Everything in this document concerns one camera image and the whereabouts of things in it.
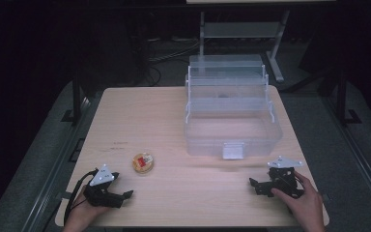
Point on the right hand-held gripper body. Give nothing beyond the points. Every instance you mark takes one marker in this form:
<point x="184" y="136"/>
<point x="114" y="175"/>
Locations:
<point x="283" y="177"/>

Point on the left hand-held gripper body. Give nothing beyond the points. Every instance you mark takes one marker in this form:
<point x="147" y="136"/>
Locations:
<point x="101" y="176"/>

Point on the person's right hand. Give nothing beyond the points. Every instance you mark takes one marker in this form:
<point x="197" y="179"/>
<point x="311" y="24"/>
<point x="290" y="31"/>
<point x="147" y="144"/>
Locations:
<point x="302" y="199"/>

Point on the person's left hand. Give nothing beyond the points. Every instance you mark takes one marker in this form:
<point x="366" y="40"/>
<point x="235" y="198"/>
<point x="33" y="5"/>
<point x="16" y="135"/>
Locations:
<point x="88" y="211"/>

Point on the small round tin red label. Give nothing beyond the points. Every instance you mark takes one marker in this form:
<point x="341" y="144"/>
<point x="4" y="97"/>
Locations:
<point x="143" y="162"/>

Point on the clear plastic tiered storage box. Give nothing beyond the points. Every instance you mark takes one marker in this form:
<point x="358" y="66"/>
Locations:
<point x="232" y="129"/>

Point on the grey metal stand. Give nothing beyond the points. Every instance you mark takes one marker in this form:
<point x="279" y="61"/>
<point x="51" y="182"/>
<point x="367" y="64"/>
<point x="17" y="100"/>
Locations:
<point x="243" y="30"/>

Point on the aluminium frame rail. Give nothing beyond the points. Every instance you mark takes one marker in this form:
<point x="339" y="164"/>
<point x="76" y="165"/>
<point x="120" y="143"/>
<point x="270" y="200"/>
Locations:
<point x="357" y="154"/>
<point x="56" y="167"/>

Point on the black metal post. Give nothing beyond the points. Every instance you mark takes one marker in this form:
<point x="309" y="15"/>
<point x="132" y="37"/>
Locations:
<point x="76" y="96"/>
<point x="343" y="100"/>

